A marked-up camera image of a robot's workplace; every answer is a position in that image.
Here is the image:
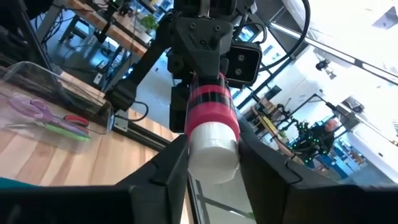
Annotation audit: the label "thin black loop cable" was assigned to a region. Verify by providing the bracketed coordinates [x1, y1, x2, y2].
[114, 100, 150, 123]

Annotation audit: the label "black metal floor stand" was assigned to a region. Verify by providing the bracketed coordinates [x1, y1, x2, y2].
[0, 0, 53, 72]

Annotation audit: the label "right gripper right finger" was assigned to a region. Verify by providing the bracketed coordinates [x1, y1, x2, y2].
[238, 133, 343, 224]

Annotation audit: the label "person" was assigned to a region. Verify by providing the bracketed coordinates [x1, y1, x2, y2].
[310, 118, 340, 156]

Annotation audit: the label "green handled scissors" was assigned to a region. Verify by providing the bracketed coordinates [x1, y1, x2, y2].
[6, 123, 91, 142]

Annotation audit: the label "pink paint bottle white cap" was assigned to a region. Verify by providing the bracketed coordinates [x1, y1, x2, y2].
[183, 73, 242, 185]

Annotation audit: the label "small background green plant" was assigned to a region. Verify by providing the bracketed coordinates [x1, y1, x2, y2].
[140, 14, 159, 32]

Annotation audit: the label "background wooden workbench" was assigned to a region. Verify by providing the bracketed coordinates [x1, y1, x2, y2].
[52, 0, 149, 57]

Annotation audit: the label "teal plastic tray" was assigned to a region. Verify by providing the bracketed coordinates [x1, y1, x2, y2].
[0, 176, 40, 189]

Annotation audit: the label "black ceiling light rail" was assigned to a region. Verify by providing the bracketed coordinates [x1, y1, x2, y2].
[269, 21, 398, 86]

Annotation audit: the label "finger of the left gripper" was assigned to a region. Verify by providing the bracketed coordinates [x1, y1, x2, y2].
[167, 49, 191, 134]

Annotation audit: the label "purple handled scissors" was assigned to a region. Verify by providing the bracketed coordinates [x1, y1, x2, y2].
[6, 95, 91, 138]

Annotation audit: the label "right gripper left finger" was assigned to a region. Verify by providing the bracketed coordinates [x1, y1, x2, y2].
[116, 134, 190, 224]

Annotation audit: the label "grey metal frame bracket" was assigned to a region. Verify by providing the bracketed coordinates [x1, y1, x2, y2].
[113, 116, 129, 133]

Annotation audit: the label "clear plastic tray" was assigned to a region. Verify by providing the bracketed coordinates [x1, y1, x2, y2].
[0, 60, 115, 149]

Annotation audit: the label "background robot rig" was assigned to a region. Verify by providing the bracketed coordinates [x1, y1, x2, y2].
[290, 121, 323, 164]

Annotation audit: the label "blue background cabinet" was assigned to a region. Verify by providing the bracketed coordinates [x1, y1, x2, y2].
[320, 146, 355, 180]

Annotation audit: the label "black ceiling spotlight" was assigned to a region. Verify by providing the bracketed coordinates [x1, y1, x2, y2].
[315, 58, 331, 72]

